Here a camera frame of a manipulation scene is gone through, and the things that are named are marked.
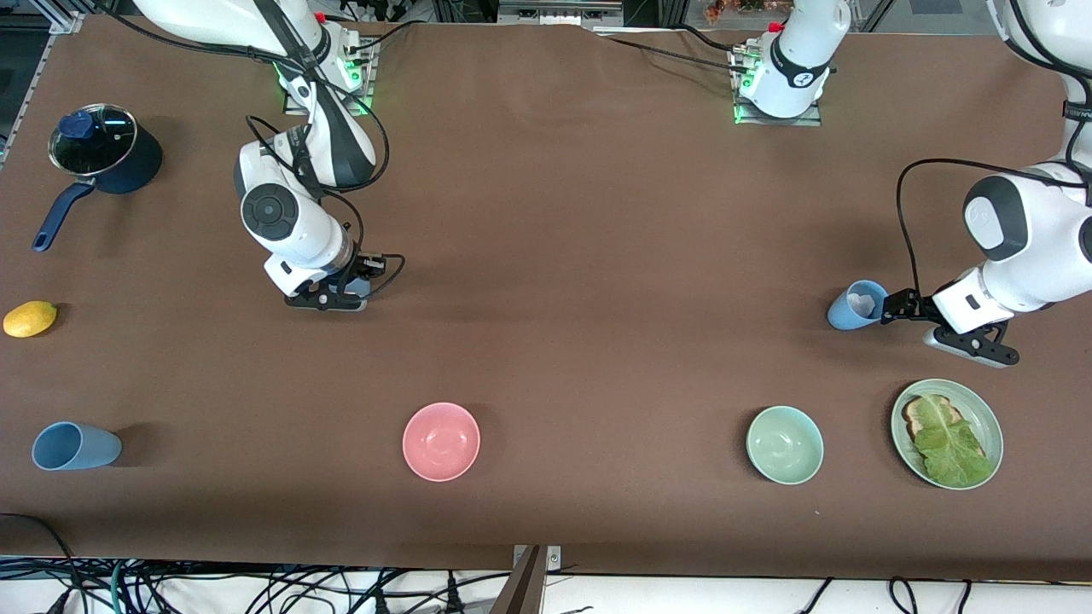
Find black right arm base cable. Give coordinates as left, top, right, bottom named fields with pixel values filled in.
left=346, top=19, right=421, bottom=54

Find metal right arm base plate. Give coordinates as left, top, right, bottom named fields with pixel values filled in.
left=283, top=38, right=375, bottom=116

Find toast slice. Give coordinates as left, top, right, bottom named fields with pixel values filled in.
left=903, top=394, right=989, bottom=461

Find glass lid with blue knob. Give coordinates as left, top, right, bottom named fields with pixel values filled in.
left=49, top=103, right=138, bottom=177

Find pale green bowl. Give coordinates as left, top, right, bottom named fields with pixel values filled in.
left=746, top=405, right=825, bottom=486

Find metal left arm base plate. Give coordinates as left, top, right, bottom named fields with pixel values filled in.
left=731, top=47, right=824, bottom=128

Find pink bowl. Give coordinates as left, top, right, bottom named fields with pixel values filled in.
left=402, top=402, right=481, bottom=483

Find black floor cable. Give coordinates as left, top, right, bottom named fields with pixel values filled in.
left=0, top=512, right=82, bottom=614

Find orange artificial flowers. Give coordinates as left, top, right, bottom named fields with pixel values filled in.
left=704, top=0, right=794, bottom=25

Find dark blue saucepan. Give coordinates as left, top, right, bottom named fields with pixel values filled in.
left=32, top=104, right=163, bottom=253

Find pale green plate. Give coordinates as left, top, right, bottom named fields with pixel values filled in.
left=891, top=379, right=1005, bottom=491

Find metal table edge bracket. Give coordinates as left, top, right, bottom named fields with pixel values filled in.
left=512, top=544, right=562, bottom=571

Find brown table cloth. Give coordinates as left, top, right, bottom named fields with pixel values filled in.
left=0, top=13, right=1092, bottom=582

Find aluminium frame profile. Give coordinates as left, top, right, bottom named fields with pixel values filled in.
left=47, top=0, right=86, bottom=35

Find black arm base cable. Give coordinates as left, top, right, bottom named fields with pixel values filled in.
left=597, top=24, right=752, bottom=76
left=346, top=19, right=421, bottom=54

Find blue cup with white filling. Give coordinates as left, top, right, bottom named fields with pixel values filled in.
left=827, top=279, right=892, bottom=332

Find yellow lemon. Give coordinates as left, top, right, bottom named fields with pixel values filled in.
left=3, top=300, right=58, bottom=339

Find black left arm base cable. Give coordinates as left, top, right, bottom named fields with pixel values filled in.
left=597, top=24, right=752, bottom=76

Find grey box behind table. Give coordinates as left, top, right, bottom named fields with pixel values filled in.
left=497, top=0, right=625, bottom=26

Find green lettuce leaf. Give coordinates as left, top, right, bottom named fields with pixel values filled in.
left=913, top=395, right=996, bottom=488

